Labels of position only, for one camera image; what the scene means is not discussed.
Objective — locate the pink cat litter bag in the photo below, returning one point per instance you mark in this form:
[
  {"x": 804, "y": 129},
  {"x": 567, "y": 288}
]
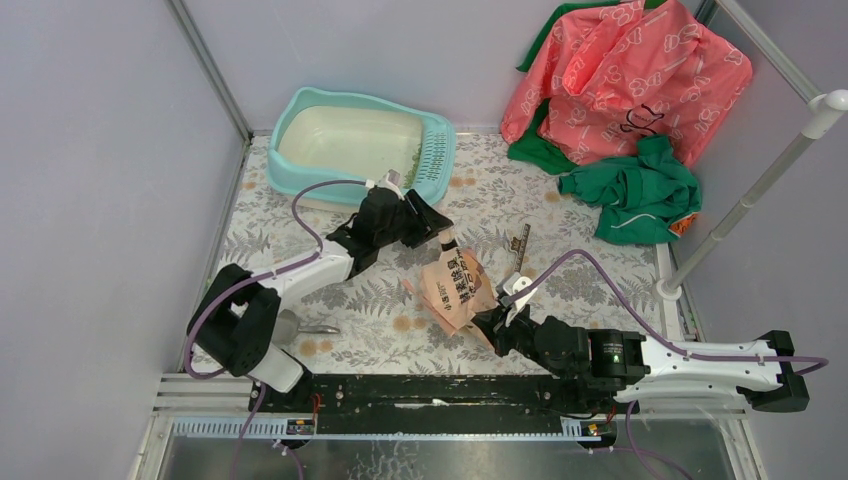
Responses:
[{"x": 454, "y": 288}]

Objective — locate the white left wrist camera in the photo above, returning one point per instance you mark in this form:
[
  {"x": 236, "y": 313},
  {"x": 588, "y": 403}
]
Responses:
[{"x": 389, "y": 181}]

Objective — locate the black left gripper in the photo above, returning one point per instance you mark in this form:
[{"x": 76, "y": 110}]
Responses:
[{"x": 434, "y": 222}]

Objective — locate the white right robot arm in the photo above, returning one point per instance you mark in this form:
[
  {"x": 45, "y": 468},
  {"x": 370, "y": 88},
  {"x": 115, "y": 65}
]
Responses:
[{"x": 595, "y": 370}]

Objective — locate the teal litter box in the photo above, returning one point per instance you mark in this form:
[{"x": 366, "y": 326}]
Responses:
[{"x": 330, "y": 140}]

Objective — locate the pink patterned jacket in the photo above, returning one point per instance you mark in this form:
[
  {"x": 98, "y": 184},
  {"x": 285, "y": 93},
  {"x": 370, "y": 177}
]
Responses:
[{"x": 702, "y": 73}]

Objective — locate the brown bag sealing clip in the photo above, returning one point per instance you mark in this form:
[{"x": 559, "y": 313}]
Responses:
[{"x": 518, "y": 246}]

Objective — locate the dark green garment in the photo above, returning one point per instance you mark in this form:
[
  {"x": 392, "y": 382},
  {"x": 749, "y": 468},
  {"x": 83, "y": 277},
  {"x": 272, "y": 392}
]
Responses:
[{"x": 573, "y": 105}]

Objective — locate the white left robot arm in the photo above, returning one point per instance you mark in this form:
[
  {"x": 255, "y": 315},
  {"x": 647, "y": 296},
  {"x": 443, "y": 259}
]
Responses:
[{"x": 236, "y": 319}]

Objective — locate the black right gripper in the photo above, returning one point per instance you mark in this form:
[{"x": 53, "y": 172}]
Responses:
[{"x": 496, "y": 333}]

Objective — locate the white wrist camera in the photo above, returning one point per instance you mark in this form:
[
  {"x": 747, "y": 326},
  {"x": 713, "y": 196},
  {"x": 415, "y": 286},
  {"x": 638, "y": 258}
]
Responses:
[
  {"x": 389, "y": 181},
  {"x": 514, "y": 295}
]

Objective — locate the grey litter scoop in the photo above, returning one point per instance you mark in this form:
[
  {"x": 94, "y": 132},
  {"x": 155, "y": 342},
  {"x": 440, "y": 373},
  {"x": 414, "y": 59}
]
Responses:
[{"x": 289, "y": 326}]

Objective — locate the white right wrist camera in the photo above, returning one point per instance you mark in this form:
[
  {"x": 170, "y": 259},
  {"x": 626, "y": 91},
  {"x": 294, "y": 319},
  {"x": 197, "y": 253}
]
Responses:
[{"x": 514, "y": 295}]

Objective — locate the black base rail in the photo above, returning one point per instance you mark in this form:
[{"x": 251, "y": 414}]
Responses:
[{"x": 349, "y": 404}]

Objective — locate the white pole stand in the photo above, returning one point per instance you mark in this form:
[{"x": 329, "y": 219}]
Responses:
[{"x": 826, "y": 110}]

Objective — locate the green sweatshirt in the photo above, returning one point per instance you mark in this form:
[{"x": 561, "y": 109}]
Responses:
[{"x": 647, "y": 198}]

